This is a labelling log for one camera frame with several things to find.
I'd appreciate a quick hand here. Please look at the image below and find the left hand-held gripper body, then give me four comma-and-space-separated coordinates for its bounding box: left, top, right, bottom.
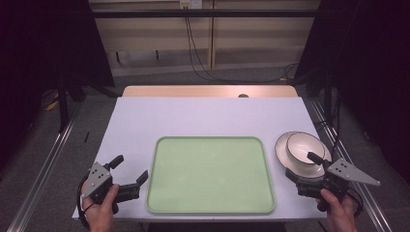
80, 161, 141, 215

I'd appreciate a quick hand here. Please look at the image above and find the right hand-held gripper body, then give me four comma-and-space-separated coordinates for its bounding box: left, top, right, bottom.
294, 158, 382, 213

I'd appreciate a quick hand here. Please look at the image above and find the white bowl with dark rim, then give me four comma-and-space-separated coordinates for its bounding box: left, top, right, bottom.
285, 131, 326, 166

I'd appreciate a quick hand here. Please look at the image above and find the person's left hand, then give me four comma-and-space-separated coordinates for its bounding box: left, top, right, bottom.
80, 183, 121, 232

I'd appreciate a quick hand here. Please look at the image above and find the person's right hand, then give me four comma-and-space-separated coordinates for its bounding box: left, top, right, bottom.
316, 188, 358, 232

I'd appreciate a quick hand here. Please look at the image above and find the black metal stand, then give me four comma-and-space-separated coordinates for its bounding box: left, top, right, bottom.
56, 75, 71, 133
323, 71, 334, 123

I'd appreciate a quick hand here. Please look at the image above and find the light green tray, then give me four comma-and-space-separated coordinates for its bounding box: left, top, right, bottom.
145, 135, 277, 217

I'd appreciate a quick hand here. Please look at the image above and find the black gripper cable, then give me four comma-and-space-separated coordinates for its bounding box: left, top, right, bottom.
75, 173, 95, 231

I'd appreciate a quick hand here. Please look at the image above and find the aluminium floor rail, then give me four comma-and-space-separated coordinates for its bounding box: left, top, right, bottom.
308, 98, 394, 232
6, 101, 84, 232

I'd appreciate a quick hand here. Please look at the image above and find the thin black stand cable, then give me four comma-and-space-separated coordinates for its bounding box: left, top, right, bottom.
312, 95, 343, 160

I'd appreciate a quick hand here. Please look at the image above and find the long black wall cable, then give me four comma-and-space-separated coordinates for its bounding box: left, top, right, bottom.
184, 14, 300, 84

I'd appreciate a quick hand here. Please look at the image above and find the wooden wall strip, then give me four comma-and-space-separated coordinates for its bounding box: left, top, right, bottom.
208, 0, 217, 71

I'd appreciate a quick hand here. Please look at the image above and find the black horizontal frame bar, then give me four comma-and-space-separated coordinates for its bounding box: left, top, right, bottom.
91, 9, 319, 19

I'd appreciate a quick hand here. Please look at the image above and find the white wall socket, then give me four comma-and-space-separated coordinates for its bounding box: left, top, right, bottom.
179, 0, 204, 10

